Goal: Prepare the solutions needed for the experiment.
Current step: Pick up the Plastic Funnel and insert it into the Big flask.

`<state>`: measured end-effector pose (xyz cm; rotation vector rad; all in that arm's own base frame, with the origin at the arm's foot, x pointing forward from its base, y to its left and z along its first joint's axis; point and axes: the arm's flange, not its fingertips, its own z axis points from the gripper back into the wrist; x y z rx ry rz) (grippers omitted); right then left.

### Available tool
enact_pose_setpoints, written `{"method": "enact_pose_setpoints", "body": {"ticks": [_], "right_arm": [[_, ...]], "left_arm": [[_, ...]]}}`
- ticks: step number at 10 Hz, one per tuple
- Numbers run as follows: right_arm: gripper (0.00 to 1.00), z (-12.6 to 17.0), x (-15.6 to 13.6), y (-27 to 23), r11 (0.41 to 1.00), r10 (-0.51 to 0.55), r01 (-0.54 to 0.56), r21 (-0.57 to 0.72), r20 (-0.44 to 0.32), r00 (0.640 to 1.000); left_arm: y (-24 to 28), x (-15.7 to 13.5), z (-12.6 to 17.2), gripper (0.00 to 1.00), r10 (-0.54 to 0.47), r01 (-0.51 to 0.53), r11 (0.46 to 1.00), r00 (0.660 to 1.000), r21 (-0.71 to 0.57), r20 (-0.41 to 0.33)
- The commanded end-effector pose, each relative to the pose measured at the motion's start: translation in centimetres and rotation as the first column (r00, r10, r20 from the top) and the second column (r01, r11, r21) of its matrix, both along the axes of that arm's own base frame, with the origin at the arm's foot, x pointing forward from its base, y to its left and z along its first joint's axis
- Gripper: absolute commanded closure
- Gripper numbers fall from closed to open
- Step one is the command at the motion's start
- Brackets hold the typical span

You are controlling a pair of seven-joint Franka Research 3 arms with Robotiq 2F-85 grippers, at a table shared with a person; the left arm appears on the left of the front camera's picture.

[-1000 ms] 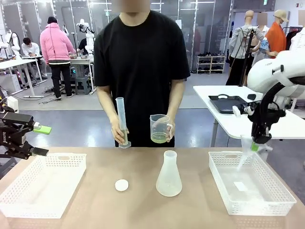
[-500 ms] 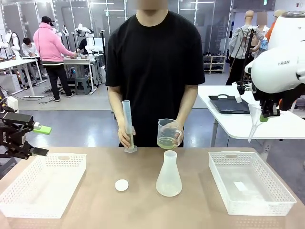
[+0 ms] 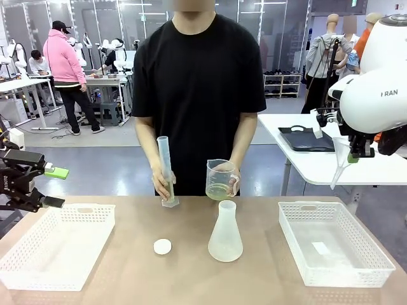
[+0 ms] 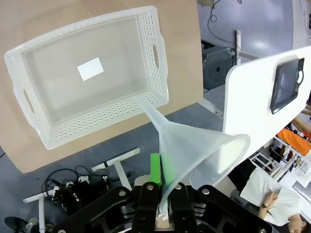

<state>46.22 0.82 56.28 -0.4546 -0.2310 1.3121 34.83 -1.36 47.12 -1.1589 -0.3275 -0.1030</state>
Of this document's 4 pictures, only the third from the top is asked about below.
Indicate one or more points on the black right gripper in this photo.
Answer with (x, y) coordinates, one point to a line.
(359, 135)

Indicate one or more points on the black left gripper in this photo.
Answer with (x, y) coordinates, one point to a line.
(12, 184)

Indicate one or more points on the clear plastic funnel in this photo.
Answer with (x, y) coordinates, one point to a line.
(340, 149)

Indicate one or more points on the clear plastic graduated cylinder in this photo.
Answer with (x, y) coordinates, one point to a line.
(165, 159)

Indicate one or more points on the white perforated labelled plastic basket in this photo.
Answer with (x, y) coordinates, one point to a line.
(334, 267)

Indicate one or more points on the white round flask cap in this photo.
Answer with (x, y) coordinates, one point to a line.
(162, 246)

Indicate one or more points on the clear plastic measuring beaker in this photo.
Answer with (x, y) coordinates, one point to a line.
(219, 184)

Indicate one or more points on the translucent plastic erlenmeyer flask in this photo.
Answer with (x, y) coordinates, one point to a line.
(225, 241)

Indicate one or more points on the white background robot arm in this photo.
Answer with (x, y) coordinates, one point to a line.
(117, 54)
(17, 55)

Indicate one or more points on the person's left forearm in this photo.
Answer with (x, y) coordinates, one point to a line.
(243, 143)

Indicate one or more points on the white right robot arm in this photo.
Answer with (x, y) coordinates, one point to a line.
(372, 85)

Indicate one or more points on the person's right forearm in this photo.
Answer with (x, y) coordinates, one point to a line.
(147, 146)

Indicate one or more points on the person's right hand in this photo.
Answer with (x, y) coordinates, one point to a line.
(159, 184)

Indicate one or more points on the person's left hand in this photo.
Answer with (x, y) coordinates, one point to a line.
(237, 182)

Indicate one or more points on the black folding stand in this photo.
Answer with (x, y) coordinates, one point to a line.
(9, 222)

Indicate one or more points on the black plastic tray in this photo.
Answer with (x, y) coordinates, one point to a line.
(302, 139)

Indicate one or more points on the grey plastic step stool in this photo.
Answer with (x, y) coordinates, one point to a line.
(110, 112)

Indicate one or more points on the white paper label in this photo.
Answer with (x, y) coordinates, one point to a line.
(321, 248)

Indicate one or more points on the wooden shoe rack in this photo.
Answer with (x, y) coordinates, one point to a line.
(283, 85)

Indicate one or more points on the white long office desk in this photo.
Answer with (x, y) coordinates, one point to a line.
(19, 85)

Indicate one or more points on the mannequin in grey shirt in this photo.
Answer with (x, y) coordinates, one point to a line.
(318, 54)

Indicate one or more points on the mannequin in orange dress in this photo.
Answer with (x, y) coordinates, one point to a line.
(362, 41)

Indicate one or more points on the white framed workbench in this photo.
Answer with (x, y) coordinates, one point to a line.
(108, 82)

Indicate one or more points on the seated person in white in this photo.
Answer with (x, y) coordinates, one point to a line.
(38, 65)

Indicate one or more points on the person in pink hoodie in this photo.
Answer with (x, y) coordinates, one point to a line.
(63, 63)

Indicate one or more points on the person in black t-shirt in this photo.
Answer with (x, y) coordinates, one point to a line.
(197, 79)

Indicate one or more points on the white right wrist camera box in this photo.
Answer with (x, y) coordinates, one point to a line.
(321, 119)

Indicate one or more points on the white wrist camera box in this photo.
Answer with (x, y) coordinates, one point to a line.
(17, 139)
(321, 119)

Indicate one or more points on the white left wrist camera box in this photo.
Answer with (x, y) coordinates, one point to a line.
(17, 139)

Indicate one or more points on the black camera tripod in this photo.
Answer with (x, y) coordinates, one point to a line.
(332, 60)

